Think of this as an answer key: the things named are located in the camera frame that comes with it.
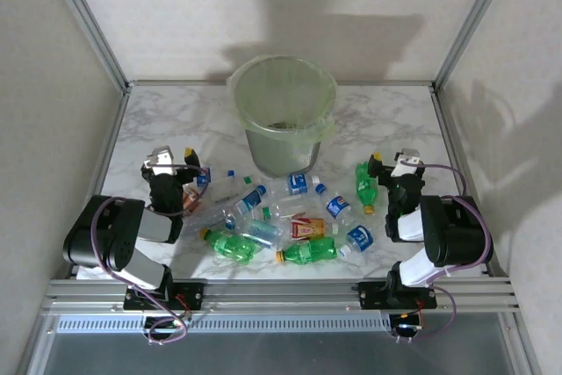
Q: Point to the clear bottle small blue label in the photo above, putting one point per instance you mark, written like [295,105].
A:
[203,178]

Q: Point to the green bottle yellow cap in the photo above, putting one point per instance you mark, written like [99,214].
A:
[232,245]
[366,188]
[311,250]

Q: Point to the brown label plastic bottle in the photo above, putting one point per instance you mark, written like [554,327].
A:
[192,200]

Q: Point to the pepsi label bottle blue cap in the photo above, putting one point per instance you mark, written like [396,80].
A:
[338,206]

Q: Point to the pepsi label bottle white cap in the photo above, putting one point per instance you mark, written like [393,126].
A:
[361,236]

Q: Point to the blue label bottle white cap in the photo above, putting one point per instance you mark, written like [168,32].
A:
[297,184]

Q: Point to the red yellow label bottle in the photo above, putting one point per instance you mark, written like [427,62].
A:
[307,229]

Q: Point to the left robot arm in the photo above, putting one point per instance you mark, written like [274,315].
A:
[110,234]

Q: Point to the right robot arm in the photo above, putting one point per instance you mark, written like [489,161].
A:
[456,234]

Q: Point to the metal mesh waste bin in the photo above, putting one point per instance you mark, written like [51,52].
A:
[281,160]

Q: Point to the wide aluminium extrusion beam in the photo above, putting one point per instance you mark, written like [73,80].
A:
[281,296]

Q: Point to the grey metal panel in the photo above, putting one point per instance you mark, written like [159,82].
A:
[281,357]

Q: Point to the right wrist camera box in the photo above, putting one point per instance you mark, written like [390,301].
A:
[406,163]

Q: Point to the aluminium frame rail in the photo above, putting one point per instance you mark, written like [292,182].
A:
[114,129]
[197,83]
[448,129]

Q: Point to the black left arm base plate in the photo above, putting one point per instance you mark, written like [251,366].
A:
[195,296]

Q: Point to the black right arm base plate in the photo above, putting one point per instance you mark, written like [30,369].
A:
[371,296]

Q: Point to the aluminium frame post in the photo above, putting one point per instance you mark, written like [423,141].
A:
[475,19]
[90,23]

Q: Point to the aluminium frame leg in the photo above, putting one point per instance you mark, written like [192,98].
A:
[520,348]
[37,344]

